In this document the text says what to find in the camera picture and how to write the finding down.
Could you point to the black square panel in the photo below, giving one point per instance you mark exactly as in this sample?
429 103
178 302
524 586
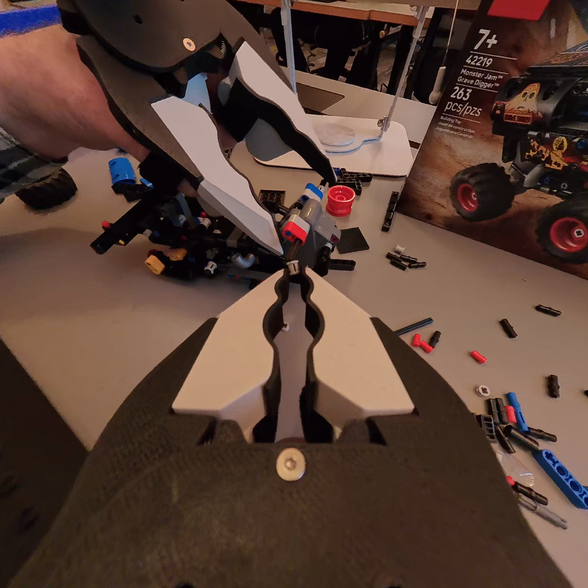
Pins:
352 240

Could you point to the white book stand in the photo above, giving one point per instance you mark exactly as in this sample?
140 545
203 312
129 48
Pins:
367 147

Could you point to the black office chair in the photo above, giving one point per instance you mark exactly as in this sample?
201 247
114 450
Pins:
340 50

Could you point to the brick-built toy truck chassis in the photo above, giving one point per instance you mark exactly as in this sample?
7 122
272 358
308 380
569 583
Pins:
206 243

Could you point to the large red wheel rim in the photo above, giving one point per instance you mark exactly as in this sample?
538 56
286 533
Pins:
340 200

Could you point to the blue perforated beam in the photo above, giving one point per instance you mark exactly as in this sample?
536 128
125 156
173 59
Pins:
562 480

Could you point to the black joined angle beams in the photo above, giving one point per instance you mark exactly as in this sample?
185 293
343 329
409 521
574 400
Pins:
356 177

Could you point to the person's left hand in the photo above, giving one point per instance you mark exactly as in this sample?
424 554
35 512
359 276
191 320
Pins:
46 92

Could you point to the long black beam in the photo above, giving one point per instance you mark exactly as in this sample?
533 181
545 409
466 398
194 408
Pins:
390 211

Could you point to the black studded plate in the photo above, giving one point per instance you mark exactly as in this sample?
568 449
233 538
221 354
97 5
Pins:
272 200

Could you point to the tan round table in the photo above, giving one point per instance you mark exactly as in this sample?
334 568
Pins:
367 10

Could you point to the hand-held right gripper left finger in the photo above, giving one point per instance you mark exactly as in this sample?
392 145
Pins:
220 367

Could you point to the toy set box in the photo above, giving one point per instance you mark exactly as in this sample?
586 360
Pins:
505 160

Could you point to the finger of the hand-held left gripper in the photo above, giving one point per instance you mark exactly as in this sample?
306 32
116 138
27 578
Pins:
216 183
271 87

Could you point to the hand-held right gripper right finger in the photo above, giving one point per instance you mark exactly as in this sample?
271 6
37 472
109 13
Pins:
363 367

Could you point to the small connector pins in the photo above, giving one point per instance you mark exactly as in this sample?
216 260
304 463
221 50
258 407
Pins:
505 427

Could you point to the black toy tyre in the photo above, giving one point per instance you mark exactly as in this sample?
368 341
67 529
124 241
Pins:
46 189

